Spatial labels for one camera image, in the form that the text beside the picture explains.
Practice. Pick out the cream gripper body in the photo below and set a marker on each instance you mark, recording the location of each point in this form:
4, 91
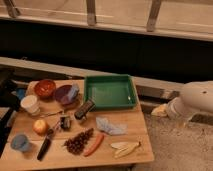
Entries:
159, 111

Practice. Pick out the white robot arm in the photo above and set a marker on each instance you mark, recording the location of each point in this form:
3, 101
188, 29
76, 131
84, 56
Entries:
194, 98

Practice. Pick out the white paper cup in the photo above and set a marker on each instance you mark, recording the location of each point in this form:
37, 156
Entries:
31, 105

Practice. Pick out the blue plastic cup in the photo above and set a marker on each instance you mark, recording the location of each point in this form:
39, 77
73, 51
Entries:
21, 143

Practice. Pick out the green plastic tray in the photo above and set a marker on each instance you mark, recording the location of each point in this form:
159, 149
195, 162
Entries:
109, 92

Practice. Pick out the dark brown box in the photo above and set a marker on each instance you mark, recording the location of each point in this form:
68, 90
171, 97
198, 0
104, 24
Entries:
84, 109

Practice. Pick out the blue sponge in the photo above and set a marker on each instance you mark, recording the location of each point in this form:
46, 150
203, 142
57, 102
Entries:
72, 93

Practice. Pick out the bunch of dark grapes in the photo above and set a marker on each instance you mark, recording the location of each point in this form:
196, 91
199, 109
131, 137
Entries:
77, 144

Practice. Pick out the purple bowl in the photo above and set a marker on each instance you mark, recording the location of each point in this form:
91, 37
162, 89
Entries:
60, 94

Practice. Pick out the red bowl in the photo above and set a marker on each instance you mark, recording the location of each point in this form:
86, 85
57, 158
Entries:
45, 88

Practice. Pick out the red yellow apple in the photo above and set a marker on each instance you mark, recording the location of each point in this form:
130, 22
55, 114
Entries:
40, 127

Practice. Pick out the black stand at left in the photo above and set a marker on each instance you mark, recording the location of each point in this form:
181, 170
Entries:
7, 99

